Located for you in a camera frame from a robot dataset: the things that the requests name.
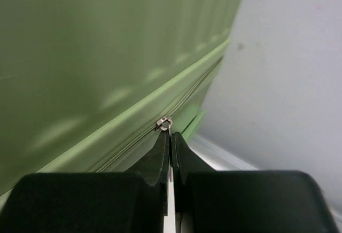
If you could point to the aluminium table frame rail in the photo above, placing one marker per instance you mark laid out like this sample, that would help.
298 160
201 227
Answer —
217 157

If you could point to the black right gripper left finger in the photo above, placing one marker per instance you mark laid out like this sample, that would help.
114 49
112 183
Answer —
131 201

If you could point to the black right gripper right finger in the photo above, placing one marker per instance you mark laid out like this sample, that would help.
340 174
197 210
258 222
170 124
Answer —
208 200

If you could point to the green hard-shell suitcase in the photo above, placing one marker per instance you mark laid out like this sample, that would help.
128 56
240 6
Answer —
84 82

